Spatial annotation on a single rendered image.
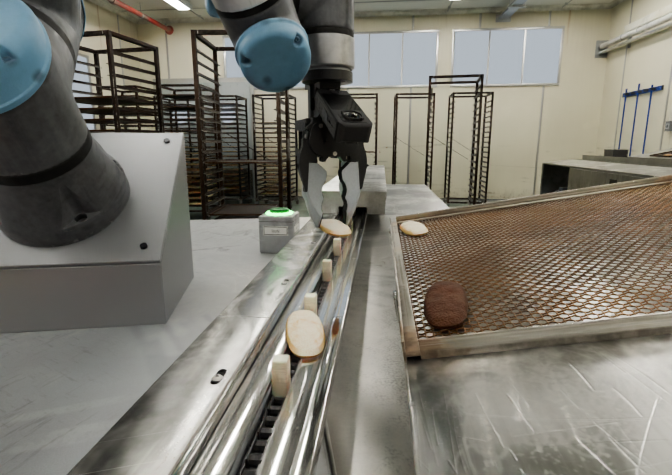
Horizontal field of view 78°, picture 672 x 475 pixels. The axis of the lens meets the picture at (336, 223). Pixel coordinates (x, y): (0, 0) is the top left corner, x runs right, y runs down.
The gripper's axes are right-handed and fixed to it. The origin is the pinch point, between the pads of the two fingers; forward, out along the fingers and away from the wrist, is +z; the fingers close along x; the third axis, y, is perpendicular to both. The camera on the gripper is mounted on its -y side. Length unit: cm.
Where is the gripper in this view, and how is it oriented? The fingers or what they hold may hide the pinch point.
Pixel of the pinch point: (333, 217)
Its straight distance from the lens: 58.9
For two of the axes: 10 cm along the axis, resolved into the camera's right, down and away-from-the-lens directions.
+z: 0.1, 9.8, 1.9
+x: -9.4, 0.7, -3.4
